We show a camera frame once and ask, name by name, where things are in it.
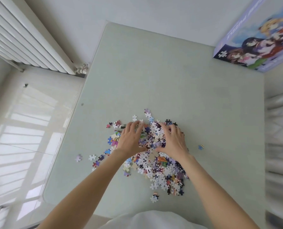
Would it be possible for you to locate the person's right hand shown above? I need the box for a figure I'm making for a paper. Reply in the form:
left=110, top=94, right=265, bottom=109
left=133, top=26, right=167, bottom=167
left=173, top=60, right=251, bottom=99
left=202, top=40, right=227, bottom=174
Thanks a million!
left=154, top=121, right=190, bottom=163

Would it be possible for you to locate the white radiator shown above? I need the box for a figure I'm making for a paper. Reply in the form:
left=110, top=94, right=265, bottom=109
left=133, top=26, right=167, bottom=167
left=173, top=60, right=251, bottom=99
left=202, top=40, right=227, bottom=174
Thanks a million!
left=0, top=0, right=89, bottom=78

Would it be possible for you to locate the person's right forearm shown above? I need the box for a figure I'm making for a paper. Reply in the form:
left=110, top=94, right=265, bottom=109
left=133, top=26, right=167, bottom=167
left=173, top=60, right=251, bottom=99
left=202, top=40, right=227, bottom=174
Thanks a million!
left=179, top=154, right=260, bottom=229

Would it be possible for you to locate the pile of puzzle pieces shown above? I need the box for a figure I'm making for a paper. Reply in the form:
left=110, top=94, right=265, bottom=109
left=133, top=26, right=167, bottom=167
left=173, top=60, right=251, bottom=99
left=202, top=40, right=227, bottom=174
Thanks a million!
left=74, top=108, right=205, bottom=204

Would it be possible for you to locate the person's white shirt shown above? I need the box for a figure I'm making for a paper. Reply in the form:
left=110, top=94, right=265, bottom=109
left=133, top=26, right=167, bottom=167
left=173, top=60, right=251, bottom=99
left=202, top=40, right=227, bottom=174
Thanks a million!
left=84, top=211, right=209, bottom=229

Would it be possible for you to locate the cartoon print puzzle box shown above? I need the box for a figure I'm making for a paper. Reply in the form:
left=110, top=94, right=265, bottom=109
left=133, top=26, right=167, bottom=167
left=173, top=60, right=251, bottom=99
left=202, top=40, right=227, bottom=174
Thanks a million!
left=213, top=0, right=283, bottom=73

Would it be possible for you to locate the grey patterned curtain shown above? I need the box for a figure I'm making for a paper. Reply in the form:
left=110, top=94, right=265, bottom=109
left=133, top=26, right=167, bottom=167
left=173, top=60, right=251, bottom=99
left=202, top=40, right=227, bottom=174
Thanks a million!
left=264, top=89, right=283, bottom=229

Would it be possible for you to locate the person's left hand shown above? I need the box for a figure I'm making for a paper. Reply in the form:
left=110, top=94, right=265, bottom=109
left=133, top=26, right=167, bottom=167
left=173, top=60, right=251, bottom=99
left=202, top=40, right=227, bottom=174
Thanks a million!
left=116, top=120, right=148, bottom=158

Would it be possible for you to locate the person's left forearm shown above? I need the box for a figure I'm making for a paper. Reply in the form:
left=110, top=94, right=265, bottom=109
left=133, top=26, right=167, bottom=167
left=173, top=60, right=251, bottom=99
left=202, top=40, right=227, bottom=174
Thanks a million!
left=37, top=149, right=128, bottom=229

